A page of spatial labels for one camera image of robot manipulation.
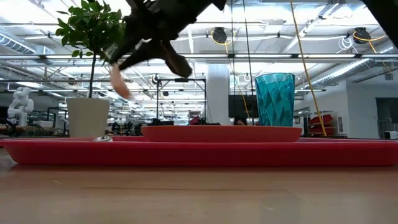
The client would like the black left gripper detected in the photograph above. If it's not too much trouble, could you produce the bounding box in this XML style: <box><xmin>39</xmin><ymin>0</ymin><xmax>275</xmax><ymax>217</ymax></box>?
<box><xmin>106</xmin><ymin>0</ymin><xmax>228</xmax><ymax>78</ymax></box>

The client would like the fork with wooden handle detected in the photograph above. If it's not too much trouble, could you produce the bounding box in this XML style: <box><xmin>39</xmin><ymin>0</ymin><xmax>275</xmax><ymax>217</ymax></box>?
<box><xmin>108</xmin><ymin>63</ymin><xmax>135</xmax><ymax>101</ymax></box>

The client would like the orange round plate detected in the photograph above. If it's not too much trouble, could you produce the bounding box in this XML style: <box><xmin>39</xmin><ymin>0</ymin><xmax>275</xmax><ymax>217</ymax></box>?
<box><xmin>140</xmin><ymin>124</ymin><xmax>303</xmax><ymax>144</ymax></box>

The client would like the teal faceted plastic cup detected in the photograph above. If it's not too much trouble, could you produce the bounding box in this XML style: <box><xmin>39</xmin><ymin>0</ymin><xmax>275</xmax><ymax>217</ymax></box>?
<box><xmin>254</xmin><ymin>72</ymin><xmax>297</xmax><ymax>128</ymax></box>

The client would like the red plastic tray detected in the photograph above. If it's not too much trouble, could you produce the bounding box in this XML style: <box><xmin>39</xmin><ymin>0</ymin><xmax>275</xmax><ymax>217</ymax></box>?
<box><xmin>0</xmin><ymin>136</ymin><xmax>398</xmax><ymax>167</ymax></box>

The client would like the green leafy plant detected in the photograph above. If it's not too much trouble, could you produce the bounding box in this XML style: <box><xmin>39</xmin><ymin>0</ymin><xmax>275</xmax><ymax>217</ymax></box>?
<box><xmin>55</xmin><ymin>0</ymin><xmax>129</xmax><ymax>99</ymax></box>

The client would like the white plant pot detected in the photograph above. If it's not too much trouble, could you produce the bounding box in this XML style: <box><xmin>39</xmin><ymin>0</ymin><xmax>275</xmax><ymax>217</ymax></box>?
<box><xmin>66</xmin><ymin>97</ymin><xmax>111</xmax><ymax>139</ymax></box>

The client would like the white building column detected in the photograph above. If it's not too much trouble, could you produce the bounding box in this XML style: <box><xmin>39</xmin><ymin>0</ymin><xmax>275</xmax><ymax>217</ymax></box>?
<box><xmin>206</xmin><ymin>63</ymin><xmax>231</xmax><ymax>126</ymax></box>

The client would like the black monitor screen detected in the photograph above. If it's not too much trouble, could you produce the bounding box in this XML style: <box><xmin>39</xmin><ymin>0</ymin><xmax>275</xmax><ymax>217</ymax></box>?
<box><xmin>228</xmin><ymin>95</ymin><xmax>259</xmax><ymax>119</ymax></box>

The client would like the white robot figure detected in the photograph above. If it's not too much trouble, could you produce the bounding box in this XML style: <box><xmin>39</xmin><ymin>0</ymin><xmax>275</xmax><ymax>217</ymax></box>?
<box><xmin>6</xmin><ymin>86</ymin><xmax>35</xmax><ymax>128</ymax></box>

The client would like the red storage shelf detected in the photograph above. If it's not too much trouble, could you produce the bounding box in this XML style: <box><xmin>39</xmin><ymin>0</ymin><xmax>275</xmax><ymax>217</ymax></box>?
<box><xmin>307</xmin><ymin>113</ymin><xmax>339</xmax><ymax>137</ymax></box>

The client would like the black hanging cable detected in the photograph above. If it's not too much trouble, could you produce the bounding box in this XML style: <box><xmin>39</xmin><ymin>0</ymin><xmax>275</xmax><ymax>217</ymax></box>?
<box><xmin>242</xmin><ymin>0</ymin><xmax>256</xmax><ymax>126</ymax></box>

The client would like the thin yellow reel cable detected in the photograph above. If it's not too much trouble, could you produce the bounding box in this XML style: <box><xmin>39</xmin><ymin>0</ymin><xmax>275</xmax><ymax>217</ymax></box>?
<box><xmin>210</xmin><ymin>30</ymin><xmax>252</xmax><ymax>121</ymax></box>

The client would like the thick yellow hanging cable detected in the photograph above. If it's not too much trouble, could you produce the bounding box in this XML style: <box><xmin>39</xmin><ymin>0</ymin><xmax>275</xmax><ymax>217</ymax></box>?
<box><xmin>289</xmin><ymin>0</ymin><xmax>328</xmax><ymax>138</ymax></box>

